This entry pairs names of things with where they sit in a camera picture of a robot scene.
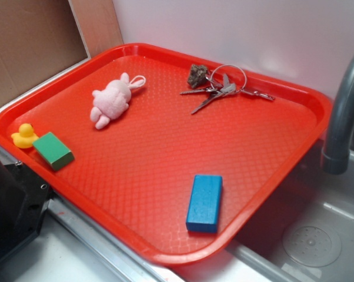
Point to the silver key bunch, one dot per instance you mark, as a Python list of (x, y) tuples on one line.
[(218, 90)]

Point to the pink plush bunny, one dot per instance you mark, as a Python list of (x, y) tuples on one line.
[(110, 103)]

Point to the grey toy faucet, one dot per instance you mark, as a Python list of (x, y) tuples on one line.
[(340, 133)]

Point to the grey toy sink basin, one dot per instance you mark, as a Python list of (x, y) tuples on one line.
[(304, 231)]

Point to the green wooden block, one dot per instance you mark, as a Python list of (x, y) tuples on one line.
[(53, 151)]

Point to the blue wooden block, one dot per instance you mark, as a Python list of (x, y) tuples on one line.
[(204, 204)]

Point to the yellow rubber duck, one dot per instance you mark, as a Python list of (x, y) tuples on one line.
[(25, 136)]

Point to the red plastic tray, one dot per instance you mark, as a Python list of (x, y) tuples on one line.
[(134, 177)]

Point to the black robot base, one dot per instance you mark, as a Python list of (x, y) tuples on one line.
[(24, 199)]

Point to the brown rock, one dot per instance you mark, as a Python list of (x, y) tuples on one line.
[(197, 76)]

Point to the brown cardboard panel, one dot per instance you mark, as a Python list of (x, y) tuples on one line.
[(40, 39)]

